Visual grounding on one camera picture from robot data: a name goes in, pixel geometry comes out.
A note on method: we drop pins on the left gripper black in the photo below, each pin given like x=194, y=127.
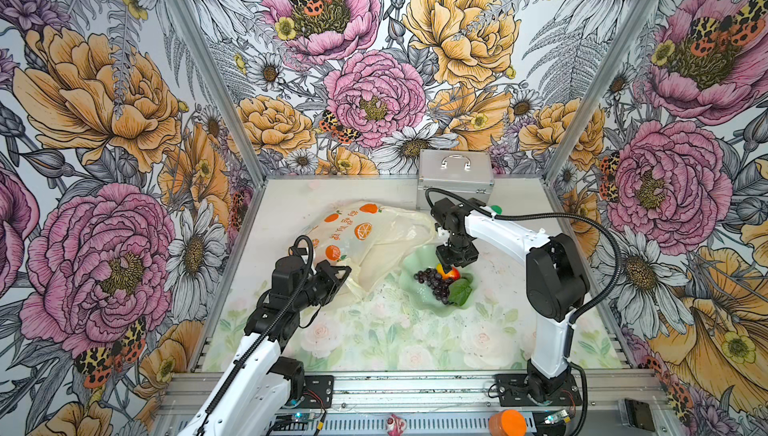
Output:
x=328, y=272

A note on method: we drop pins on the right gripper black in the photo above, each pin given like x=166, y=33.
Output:
x=444, y=257

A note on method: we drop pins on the cream translucent plastic bag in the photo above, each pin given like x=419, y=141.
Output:
x=370, y=238

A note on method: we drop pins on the light green wavy plate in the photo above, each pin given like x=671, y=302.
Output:
x=422, y=258

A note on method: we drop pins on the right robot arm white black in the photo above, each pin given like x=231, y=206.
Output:
x=556, y=282

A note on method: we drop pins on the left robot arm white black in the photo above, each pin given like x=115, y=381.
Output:
x=260, y=381

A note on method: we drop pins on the green leaf grape bunch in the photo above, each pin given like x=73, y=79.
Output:
x=445, y=292

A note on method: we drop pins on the silver aluminium case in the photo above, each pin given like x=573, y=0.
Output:
x=466, y=173

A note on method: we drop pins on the pink white small figure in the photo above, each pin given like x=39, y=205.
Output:
x=395, y=425

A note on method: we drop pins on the orange round cap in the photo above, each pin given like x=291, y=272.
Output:
x=507, y=423

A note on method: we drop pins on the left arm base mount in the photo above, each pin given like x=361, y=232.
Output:
x=318, y=392

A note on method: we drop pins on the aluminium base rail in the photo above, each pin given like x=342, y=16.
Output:
x=461, y=403

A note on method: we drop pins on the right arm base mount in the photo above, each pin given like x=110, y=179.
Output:
x=518, y=390

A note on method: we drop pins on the black device on rail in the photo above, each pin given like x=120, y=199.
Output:
x=637, y=414

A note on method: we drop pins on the aluminium corner post left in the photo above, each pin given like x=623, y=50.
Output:
x=185, y=18

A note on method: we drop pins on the aluminium corner post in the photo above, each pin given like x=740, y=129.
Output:
x=185, y=18
x=626, y=33

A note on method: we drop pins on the aluminium corner post right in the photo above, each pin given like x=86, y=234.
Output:
x=626, y=33

